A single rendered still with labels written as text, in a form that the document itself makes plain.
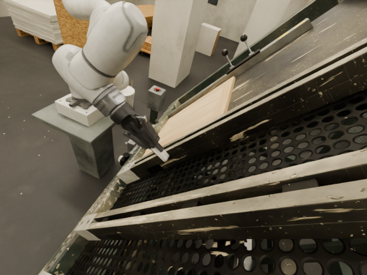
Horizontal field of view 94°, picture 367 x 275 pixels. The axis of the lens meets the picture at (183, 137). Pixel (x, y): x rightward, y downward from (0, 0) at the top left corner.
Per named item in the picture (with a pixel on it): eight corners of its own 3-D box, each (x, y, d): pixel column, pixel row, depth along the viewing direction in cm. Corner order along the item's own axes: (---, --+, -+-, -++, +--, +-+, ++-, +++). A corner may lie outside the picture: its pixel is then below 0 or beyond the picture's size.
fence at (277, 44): (173, 115, 138) (170, 112, 137) (310, 25, 80) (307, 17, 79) (171, 119, 134) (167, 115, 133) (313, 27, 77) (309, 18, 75)
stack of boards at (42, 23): (100, 22, 534) (98, -4, 492) (129, 33, 523) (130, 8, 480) (17, 35, 356) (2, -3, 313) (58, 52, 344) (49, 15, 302)
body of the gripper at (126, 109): (104, 120, 55) (125, 141, 58) (116, 108, 50) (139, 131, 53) (118, 109, 60) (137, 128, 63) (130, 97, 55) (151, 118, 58)
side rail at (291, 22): (187, 106, 158) (179, 97, 155) (337, 7, 91) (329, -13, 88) (185, 109, 154) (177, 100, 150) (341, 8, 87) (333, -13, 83)
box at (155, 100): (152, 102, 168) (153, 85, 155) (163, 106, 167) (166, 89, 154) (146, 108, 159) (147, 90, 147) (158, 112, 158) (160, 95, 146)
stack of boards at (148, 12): (149, 17, 728) (150, 4, 697) (171, 25, 716) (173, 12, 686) (111, 23, 549) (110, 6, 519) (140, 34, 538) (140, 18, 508)
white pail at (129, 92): (122, 102, 277) (121, 75, 245) (138, 109, 274) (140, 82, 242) (108, 112, 254) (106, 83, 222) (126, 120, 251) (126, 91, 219)
